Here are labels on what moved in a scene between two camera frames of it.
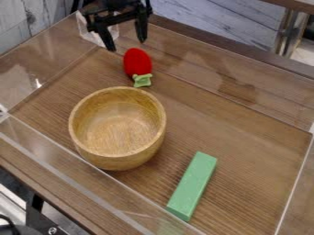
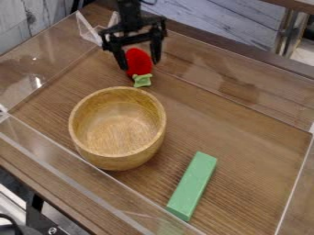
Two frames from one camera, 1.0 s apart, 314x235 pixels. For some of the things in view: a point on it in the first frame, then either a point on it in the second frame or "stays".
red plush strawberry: x=137 y=65 stays
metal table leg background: x=291 y=29 stays
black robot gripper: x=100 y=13 -> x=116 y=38
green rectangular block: x=191 y=186 stays
